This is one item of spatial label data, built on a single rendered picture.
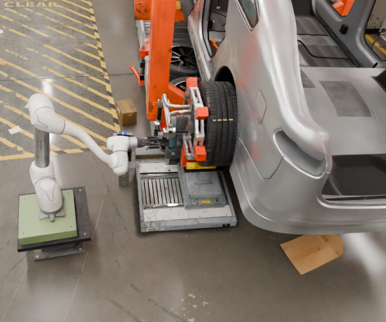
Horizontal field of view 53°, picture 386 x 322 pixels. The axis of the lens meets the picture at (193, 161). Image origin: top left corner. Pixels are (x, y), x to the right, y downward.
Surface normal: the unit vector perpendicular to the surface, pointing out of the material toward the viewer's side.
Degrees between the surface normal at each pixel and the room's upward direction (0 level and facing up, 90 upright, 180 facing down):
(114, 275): 0
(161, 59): 90
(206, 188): 0
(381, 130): 22
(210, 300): 0
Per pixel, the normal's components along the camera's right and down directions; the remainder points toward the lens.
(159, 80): 0.16, 0.72
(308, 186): -0.23, 0.66
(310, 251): 0.15, -0.68
